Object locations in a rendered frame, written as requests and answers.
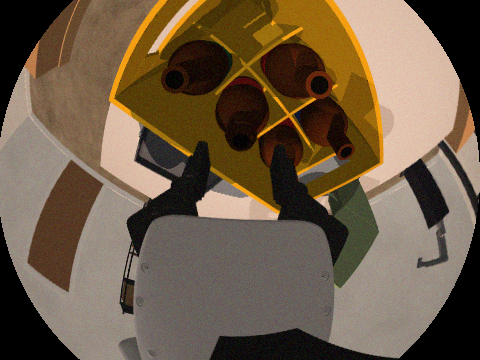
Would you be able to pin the yellow divided crate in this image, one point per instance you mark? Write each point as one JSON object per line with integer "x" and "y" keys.
{"x": 249, "y": 26}

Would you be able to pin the brown glass bottle with red label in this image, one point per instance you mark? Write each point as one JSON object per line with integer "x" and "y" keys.
{"x": 241, "y": 106}

